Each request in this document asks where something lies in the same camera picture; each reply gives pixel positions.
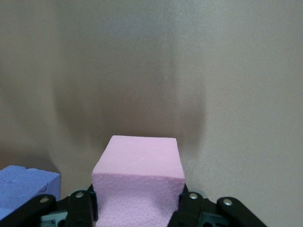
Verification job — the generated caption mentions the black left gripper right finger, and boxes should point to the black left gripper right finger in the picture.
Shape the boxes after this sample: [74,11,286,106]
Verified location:
[168,183,268,227]

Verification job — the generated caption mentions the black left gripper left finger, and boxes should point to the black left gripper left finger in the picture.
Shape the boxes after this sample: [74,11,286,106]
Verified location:
[0,183,99,227]

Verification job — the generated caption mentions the purple foam cube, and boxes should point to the purple foam cube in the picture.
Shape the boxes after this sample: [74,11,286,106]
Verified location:
[0,165,62,215]

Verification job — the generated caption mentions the pink foam cube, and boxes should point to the pink foam cube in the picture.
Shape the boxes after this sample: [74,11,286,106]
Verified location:
[91,135,186,227]

